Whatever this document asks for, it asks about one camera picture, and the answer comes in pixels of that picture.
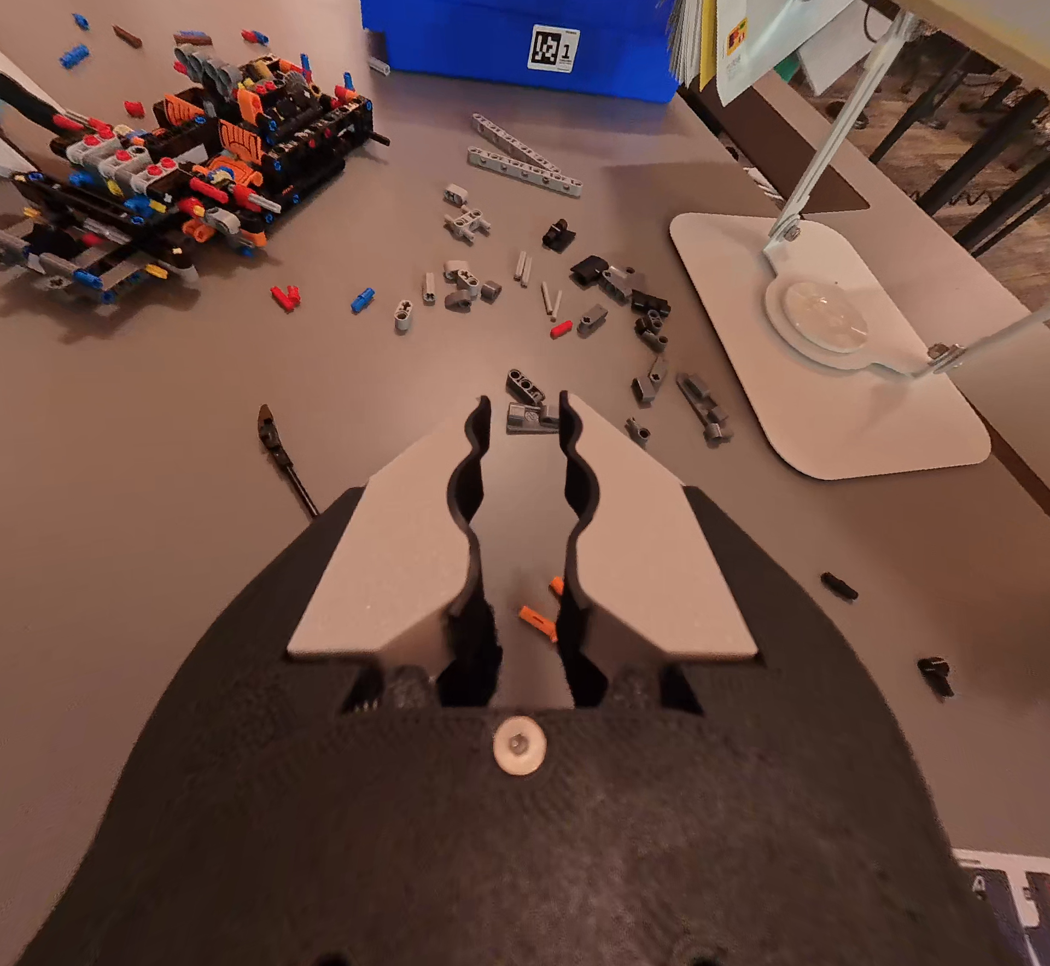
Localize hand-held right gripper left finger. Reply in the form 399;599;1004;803
285;395;493;686

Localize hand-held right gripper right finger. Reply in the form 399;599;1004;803
558;390;759;690

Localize black lego spike piece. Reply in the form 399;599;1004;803
256;403;322;521

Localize pile of black lego pins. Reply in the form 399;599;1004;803
819;569;958;699

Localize partly built lego car model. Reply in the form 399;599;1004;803
0;50;392;307

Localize pile of dark lego connectors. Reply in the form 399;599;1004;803
504;217;736;447

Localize lego sticker sheet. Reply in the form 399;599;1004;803
955;848;1050;966

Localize blue storage bin with tag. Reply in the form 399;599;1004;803
350;0;707;106

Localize black metal desk legs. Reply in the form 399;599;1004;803
861;22;1050;261

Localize stack of instruction booklets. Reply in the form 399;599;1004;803
665;0;871;108

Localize white stand with base plate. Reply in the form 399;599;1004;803
668;9;1050;484

